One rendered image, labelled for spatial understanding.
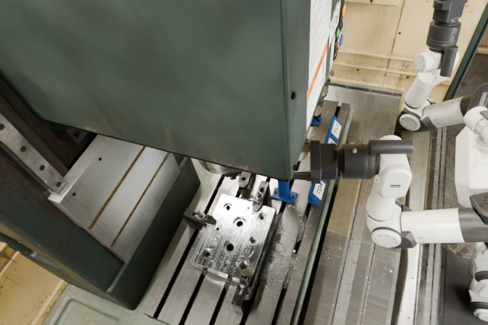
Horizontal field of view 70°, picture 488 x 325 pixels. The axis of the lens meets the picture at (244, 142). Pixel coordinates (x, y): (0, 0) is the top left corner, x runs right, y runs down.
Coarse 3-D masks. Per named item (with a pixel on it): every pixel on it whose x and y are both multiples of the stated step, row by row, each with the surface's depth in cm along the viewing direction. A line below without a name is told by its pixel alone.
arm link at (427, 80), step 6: (456, 60) 114; (426, 72) 125; (432, 72) 124; (438, 72) 122; (420, 78) 123; (426, 78) 123; (432, 78) 123; (438, 78) 121; (444, 78) 121; (420, 84) 123; (426, 84) 122; (432, 84) 122
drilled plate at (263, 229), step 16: (224, 208) 139; (240, 208) 136; (272, 208) 135; (224, 224) 133; (240, 224) 137; (256, 224) 132; (272, 224) 135; (208, 240) 130; (224, 240) 129; (240, 240) 128; (256, 240) 129; (192, 256) 127; (224, 256) 125; (256, 256) 124; (224, 272) 122; (240, 272) 121
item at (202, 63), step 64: (0, 0) 55; (64, 0) 50; (128, 0) 46; (192, 0) 42; (256, 0) 39; (0, 64) 71; (64, 64) 63; (128, 64) 56; (192, 64) 50; (256, 64) 46; (128, 128) 73; (192, 128) 64; (256, 128) 57
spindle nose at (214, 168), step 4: (200, 160) 83; (200, 164) 86; (204, 164) 83; (208, 164) 82; (212, 164) 81; (208, 168) 84; (212, 168) 83; (216, 168) 82; (220, 168) 82; (224, 168) 82; (228, 168) 82; (232, 168) 82; (212, 172) 85; (216, 172) 84; (220, 172) 83; (224, 172) 83; (228, 172) 83; (232, 172) 84; (236, 172) 84
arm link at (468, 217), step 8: (464, 208) 93; (464, 216) 91; (472, 216) 90; (480, 216) 90; (464, 224) 90; (472, 224) 89; (480, 224) 88; (464, 232) 90; (472, 232) 89; (480, 232) 88; (464, 240) 91; (472, 240) 90; (480, 240) 89
